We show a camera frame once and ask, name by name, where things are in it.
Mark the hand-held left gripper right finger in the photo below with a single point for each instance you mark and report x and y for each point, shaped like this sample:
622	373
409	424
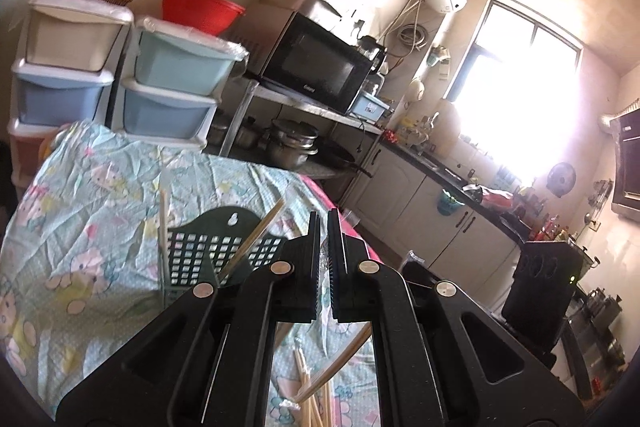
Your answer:
345	292

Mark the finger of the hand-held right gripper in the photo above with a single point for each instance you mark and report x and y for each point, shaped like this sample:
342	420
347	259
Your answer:
420	274

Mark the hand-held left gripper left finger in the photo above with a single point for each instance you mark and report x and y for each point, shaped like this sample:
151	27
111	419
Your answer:
305	287

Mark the bamboo chopstick pair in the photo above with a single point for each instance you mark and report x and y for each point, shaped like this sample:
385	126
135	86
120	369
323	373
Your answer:
312	391
163	247
262	228

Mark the green plastic utensil holder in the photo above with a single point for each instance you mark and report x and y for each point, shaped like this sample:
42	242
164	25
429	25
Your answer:
215	223

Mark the row of condiment bottles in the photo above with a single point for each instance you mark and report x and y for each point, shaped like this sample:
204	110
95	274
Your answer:
550	229

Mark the steel cookware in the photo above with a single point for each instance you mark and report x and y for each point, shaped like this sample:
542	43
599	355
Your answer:
602	307

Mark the white kitchen cabinets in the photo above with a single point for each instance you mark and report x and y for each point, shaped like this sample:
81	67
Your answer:
415	202

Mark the black gas stove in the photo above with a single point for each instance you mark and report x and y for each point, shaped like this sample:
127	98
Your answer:
595	357

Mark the pink cloth bundle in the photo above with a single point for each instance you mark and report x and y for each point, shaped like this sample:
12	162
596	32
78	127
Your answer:
492	197

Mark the small grey fan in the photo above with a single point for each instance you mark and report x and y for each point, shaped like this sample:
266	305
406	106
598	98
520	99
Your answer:
561	180

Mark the black frying pan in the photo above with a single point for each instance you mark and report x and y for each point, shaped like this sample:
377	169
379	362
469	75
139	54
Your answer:
340	157

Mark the large metal pot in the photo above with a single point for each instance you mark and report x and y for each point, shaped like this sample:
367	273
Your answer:
290	144

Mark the small metal pot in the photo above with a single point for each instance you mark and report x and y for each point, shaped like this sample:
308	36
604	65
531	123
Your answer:
250	132

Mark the blue lidded box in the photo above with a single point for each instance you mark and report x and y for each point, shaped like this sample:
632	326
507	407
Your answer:
369	106

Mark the metal kitchen shelf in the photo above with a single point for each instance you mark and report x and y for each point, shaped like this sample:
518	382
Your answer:
295	103

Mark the kitchen window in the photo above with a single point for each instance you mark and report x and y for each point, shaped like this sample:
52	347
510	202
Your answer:
515	72

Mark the blue storage drawer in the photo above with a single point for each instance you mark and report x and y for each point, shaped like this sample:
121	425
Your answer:
55	99
165	114

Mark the black microwave oven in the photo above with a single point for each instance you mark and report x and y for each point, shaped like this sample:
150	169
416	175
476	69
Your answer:
315	62

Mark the black electric kettle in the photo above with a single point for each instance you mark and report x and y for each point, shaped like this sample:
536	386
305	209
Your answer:
372	52

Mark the pale teal storage drawer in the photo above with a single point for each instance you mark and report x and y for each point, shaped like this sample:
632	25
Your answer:
180	64

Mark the red plastic basin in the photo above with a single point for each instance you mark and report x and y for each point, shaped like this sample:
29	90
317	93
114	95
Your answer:
200	9

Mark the pink storage drawer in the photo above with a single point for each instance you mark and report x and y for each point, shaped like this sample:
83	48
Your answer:
25	152

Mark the cream storage drawer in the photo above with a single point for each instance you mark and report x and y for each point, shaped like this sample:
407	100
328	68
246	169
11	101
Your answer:
70	37

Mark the white round wall ornament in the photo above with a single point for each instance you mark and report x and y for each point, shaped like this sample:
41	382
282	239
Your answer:
414	89

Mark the pale green wall holder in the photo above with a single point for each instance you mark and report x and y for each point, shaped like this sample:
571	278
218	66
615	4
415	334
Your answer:
441	62

